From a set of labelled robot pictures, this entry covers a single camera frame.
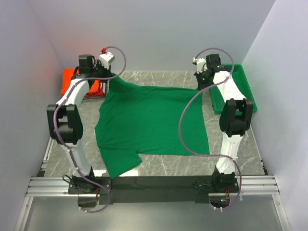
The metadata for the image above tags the folded orange t shirt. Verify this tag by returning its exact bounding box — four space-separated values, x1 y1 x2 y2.
60 68 102 97

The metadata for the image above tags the green plastic bin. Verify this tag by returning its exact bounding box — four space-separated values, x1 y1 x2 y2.
210 64 257 115

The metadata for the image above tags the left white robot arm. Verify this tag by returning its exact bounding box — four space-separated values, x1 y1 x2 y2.
47 51 115 193

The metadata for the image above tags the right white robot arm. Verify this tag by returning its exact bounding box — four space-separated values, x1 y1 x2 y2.
192 54 254 192

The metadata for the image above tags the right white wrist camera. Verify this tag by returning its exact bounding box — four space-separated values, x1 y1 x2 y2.
192 57 207 74

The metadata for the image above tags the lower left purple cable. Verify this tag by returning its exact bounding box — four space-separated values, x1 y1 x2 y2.
77 185 115 214

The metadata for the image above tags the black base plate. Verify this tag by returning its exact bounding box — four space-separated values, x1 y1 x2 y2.
68 176 239 205

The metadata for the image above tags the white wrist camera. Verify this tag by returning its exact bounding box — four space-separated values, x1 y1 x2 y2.
192 57 207 74
99 48 115 69

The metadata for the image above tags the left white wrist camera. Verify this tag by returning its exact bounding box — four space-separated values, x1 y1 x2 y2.
99 48 115 69

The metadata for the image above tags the folded red white t shirt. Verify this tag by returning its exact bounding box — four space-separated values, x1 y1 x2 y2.
85 80 106 98

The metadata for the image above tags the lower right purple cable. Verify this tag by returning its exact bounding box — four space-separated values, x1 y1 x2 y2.
211 173 244 211

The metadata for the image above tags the green t shirt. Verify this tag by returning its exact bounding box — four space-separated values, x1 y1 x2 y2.
95 77 210 178

